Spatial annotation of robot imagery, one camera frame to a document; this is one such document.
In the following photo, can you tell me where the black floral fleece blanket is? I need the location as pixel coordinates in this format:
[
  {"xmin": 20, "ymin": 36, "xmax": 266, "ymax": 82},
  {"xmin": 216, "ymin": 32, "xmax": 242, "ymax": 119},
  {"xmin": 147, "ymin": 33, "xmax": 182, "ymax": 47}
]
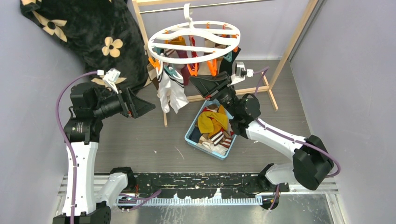
[{"xmin": 20, "ymin": 0, "xmax": 149, "ymax": 92}]

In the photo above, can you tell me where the metal hanging rod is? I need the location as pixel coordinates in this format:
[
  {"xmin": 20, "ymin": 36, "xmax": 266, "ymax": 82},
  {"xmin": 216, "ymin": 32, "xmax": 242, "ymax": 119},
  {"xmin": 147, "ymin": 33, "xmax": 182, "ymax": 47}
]
[{"xmin": 140, "ymin": 0, "xmax": 271, "ymax": 14}]

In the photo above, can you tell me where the orange hanger clip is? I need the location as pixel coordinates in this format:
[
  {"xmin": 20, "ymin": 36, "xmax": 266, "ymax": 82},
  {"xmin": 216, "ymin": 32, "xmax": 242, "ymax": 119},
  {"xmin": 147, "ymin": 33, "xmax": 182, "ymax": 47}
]
[{"xmin": 207, "ymin": 58, "xmax": 218, "ymax": 77}]

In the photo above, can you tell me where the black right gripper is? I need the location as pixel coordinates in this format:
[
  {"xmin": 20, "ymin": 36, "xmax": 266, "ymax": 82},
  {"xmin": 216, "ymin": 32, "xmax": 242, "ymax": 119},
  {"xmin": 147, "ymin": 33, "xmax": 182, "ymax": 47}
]
[{"xmin": 189, "ymin": 71, "xmax": 239, "ymax": 118}]

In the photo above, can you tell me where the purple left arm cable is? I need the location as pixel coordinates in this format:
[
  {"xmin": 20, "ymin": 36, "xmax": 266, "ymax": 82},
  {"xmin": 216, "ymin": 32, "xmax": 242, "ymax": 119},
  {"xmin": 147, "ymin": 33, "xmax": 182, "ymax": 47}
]
[{"xmin": 55, "ymin": 71, "xmax": 99, "ymax": 224}]

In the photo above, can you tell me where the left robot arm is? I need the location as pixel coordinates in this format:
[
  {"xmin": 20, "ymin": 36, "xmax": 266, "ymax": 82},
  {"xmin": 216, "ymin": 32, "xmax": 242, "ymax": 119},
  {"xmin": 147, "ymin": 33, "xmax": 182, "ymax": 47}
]
[{"xmin": 53, "ymin": 83, "xmax": 155, "ymax": 224}]

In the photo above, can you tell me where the brown white striped sock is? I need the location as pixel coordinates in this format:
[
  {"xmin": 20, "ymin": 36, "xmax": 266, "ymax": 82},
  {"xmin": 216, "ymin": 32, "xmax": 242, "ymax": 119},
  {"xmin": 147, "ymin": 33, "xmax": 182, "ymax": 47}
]
[{"xmin": 209, "ymin": 131, "xmax": 233, "ymax": 149}]

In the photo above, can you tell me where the white round clip hanger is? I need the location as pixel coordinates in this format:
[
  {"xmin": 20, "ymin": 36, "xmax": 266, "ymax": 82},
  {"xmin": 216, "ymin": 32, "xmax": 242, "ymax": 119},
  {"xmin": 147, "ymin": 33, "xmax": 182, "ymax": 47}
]
[{"xmin": 147, "ymin": 3, "xmax": 241, "ymax": 64}]

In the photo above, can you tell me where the white sock in basket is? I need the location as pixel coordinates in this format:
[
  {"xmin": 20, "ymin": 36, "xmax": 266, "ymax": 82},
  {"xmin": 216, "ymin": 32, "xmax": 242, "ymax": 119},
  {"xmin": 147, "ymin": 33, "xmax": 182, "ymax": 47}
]
[{"xmin": 202, "ymin": 142, "xmax": 228, "ymax": 156}]

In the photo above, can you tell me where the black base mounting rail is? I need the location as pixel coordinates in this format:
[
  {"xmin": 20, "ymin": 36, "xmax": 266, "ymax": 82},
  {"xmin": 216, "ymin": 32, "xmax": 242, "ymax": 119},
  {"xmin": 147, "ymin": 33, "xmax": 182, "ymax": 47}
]
[{"xmin": 122, "ymin": 173, "xmax": 276, "ymax": 199}]

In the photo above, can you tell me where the white black-striped sock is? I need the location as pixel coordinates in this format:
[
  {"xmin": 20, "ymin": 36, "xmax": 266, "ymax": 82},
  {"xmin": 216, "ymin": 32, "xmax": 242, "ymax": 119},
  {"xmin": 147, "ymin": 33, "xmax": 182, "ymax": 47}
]
[{"xmin": 157, "ymin": 65, "xmax": 189, "ymax": 114}]

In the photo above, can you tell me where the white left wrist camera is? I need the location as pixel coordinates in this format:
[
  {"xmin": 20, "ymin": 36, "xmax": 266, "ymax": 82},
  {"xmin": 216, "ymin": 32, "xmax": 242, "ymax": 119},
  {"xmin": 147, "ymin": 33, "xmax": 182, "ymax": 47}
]
[{"xmin": 96, "ymin": 68, "xmax": 120, "ymax": 94}]

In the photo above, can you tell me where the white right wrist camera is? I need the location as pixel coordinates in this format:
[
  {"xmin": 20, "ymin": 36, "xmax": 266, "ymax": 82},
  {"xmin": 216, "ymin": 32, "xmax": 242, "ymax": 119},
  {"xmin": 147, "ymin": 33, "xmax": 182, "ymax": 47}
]
[{"xmin": 231, "ymin": 62, "xmax": 254, "ymax": 85}]

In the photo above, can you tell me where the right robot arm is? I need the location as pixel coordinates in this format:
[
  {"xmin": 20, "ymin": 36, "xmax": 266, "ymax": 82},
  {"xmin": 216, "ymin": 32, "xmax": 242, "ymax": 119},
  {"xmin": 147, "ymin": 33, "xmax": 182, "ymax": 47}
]
[{"xmin": 190, "ymin": 72, "xmax": 341, "ymax": 192}]

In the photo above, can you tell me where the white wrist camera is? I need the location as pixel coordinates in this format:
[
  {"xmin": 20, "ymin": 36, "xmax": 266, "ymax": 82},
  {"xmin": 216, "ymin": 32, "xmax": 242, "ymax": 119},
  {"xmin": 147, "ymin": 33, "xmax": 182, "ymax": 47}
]
[
  {"xmin": 96, "ymin": 68, "xmax": 120, "ymax": 94},
  {"xmin": 231, "ymin": 62, "xmax": 254, "ymax": 85}
]

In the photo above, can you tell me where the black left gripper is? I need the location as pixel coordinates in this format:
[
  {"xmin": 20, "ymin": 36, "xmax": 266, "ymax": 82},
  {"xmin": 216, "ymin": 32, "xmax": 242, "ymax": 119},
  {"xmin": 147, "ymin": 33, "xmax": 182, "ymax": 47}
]
[{"xmin": 92, "ymin": 84, "xmax": 155, "ymax": 120}]

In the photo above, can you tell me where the wooden clothes rack frame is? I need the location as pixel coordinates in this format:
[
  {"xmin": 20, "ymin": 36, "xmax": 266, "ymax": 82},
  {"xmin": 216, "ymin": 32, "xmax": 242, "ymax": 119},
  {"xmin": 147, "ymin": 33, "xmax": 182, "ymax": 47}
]
[{"xmin": 131, "ymin": 0, "xmax": 321, "ymax": 111}]

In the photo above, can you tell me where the black hanging sock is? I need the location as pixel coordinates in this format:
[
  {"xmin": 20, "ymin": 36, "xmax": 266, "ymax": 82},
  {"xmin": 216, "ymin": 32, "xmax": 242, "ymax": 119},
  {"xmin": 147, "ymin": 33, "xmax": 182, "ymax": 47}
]
[{"xmin": 219, "ymin": 47, "xmax": 241, "ymax": 76}]

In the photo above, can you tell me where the teal hanger clip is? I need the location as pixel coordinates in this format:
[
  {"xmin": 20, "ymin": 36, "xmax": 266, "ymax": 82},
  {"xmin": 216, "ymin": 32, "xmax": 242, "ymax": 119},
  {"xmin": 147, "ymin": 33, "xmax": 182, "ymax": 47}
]
[{"xmin": 164, "ymin": 66, "xmax": 183, "ymax": 82}]

